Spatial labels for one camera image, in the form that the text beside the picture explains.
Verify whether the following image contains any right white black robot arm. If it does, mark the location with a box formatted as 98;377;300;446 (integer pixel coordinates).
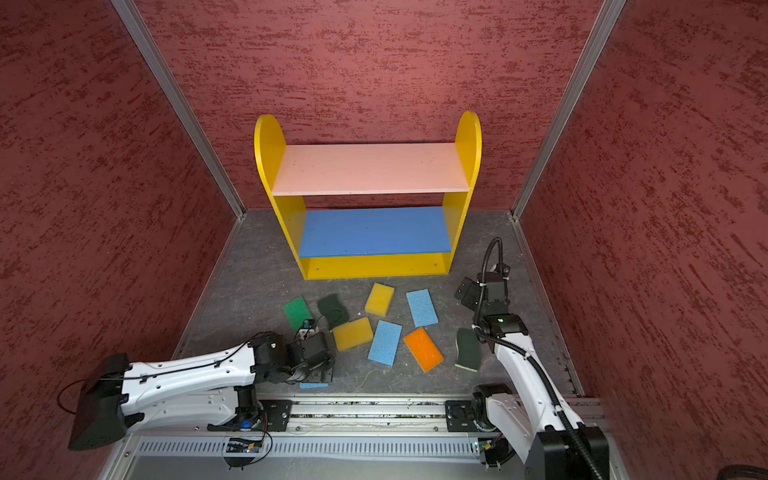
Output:
455;272;610;479

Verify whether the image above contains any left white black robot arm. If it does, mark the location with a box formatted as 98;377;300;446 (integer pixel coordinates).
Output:
68;331;335;451

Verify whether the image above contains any yellow shelf with coloured boards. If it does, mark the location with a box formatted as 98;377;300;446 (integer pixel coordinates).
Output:
253;111;482;280

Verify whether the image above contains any yellow sponge front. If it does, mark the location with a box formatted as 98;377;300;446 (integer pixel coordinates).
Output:
332;317;374;352

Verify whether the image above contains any yellow sponge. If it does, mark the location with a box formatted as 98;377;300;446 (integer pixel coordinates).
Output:
364;282;395;317
332;317;374;352

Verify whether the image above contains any bright green sponge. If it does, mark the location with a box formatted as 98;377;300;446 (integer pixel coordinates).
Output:
283;297;314;334

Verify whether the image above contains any dark green wavy sponge left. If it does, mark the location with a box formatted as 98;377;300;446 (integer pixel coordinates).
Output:
317;294;350;330

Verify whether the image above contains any dark green wavy sponge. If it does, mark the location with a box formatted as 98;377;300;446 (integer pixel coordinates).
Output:
454;328;482;372
317;294;350;330

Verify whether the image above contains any dark green wavy sponge right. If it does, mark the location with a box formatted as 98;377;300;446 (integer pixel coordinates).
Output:
454;328;482;372

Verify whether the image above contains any yellow sponge back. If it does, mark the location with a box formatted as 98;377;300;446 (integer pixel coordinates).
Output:
364;282;395;317

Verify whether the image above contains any orange sponge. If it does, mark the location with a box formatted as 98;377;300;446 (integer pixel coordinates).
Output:
404;327;444;373

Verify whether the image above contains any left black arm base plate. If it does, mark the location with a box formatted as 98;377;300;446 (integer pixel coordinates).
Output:
207;400;293;432

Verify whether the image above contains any aluminium rail frame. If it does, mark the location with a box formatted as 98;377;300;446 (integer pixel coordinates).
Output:
98;392;631;480

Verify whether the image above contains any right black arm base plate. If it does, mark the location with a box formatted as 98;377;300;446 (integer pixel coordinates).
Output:
444;400;482;433

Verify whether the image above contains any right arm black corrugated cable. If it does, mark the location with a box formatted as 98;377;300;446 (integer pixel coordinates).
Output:
473;236;607;480

